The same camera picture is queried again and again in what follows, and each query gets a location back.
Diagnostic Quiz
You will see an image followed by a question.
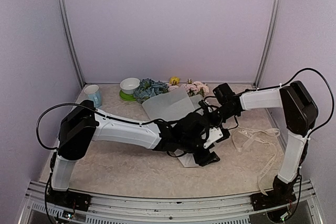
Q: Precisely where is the left aluminium frame post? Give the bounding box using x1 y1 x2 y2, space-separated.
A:
57 0 86 88

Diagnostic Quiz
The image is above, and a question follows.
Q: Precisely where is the yellow fake flower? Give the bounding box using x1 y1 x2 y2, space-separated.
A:
169 76 180 86

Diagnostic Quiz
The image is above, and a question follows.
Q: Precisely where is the white bowl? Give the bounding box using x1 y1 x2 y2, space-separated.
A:
120 78 140 95

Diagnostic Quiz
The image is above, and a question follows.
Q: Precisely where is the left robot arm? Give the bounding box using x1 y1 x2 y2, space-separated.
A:
45 100 221 211

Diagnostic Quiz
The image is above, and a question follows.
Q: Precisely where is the blue hydrangea fake flower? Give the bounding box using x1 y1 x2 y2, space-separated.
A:
133 78 169 104

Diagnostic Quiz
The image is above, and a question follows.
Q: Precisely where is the aluminium frame post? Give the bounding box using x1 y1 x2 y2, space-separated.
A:
254 0 281 88
57 0 86 88

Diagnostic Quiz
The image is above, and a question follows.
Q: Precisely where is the aluminium front rail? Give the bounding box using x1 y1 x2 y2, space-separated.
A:
18 179 323 224

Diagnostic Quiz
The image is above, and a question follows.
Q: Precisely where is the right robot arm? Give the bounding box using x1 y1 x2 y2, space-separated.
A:
199 71 335 223

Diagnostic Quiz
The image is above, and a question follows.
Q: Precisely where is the right aluminium frame post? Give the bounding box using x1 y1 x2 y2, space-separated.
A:
254 0 281 88

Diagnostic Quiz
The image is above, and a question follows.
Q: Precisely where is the cream ribbon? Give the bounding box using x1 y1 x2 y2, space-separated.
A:
231 126 280 196

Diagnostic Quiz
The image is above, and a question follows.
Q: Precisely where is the green plate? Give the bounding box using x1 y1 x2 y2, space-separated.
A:
119 90 136 102

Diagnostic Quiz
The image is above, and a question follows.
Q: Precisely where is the light blue mug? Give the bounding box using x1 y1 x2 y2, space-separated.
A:
84 84 102 108

